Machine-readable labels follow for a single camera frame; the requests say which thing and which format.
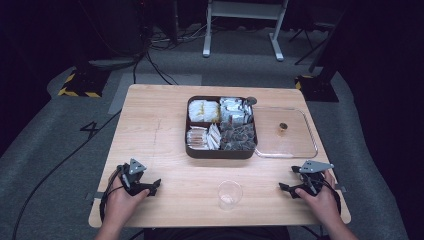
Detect person's left hand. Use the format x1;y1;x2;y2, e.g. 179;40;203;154
105;173;151;228

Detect brown compartment box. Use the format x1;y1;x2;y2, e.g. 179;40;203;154
184;95;258;160

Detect pile of white yellow packets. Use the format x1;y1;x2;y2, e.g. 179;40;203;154
188;99;221;124

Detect bundle of floor cables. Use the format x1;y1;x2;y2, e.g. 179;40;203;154
146;19;214;51

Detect pile of silver foil packets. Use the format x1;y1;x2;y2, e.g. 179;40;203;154
219;96;258;125

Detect row of white sachets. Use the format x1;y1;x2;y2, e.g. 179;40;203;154
206;123;222;151

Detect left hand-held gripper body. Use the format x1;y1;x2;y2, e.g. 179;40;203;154
116;158;150;197

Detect person's dark clothing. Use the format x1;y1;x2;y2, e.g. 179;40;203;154
143;225;292;240

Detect right hand-held gripper cable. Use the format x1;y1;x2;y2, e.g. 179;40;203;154
311;178;342;215

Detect person's right hand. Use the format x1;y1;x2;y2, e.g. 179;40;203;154
294;169;343;227

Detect black floor cable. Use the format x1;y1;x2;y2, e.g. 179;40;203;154
11;109;123;240

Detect clear plastic lid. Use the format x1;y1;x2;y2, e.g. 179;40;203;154
250;105;319;160

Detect row of clear stick sachets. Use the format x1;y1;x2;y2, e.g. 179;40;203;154
186;125;210;151

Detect hand-held gripper cable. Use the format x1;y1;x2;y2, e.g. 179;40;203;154
98;164;127;223
311;178;342;215

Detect white metal table frame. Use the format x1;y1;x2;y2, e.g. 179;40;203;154
202;0;290;62

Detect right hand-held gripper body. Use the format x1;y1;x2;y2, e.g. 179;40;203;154
297;159;335;196

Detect clear plastic cup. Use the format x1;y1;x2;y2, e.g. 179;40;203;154
217;180;244;212

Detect pile of dark grey packets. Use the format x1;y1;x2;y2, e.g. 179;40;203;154
219;121;257;152

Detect left hand-held gripper cable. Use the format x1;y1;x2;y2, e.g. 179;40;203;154
98;164;127;223

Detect black yellow striped stand base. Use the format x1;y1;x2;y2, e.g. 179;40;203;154
294;74;340;103
57;66;111;99

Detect black tripod stand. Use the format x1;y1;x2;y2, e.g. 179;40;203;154
288;19;334;66

